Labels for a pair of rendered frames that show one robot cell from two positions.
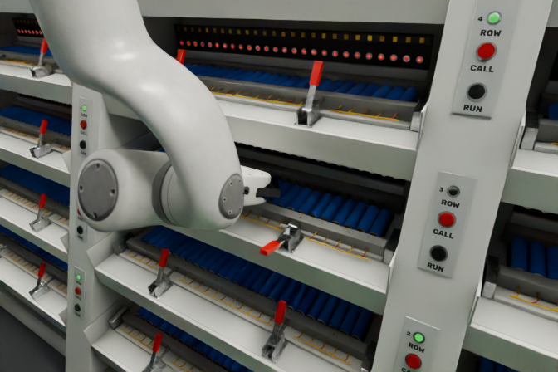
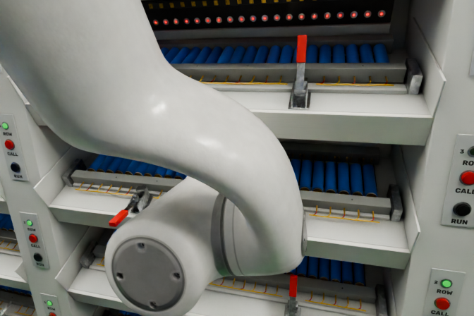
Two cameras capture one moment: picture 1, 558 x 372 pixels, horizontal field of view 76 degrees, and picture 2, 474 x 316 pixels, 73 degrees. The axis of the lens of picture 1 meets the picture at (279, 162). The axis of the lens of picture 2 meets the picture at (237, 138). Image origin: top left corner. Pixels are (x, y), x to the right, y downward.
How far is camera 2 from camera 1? 20 cm
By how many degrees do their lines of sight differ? 15
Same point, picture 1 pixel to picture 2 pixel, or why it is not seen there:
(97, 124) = (29, 142)
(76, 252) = (39, 280)
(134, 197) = (204, 272)
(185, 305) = not seen: hidden behind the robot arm
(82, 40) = (106, 99)
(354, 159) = (361, 133)
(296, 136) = (293, 120)
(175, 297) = not seen: hidden behind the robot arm
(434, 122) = (450, 87)
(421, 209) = (441, 172)
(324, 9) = not seen: outside the picture
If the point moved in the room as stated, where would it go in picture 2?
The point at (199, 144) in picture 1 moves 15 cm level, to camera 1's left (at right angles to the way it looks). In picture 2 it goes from (285, 194) to (50, 228)
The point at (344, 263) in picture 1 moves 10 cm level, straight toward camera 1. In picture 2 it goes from (357, 231) to (388, 280)
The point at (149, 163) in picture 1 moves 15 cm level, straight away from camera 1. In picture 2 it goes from (197, 219) to (138, 163)
